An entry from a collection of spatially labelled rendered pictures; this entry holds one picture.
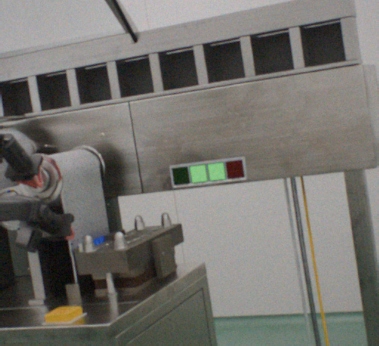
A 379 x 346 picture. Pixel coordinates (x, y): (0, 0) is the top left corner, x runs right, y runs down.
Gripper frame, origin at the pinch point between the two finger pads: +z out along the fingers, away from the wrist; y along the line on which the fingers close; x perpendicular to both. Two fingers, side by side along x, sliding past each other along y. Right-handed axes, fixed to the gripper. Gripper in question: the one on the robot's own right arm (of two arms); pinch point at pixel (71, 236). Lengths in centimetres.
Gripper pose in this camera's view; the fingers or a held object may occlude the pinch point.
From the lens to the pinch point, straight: 226.9
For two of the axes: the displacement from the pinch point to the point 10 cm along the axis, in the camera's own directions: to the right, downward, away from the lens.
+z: 4.0, 4.0, 8.2
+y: 9.2, -1.1, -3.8
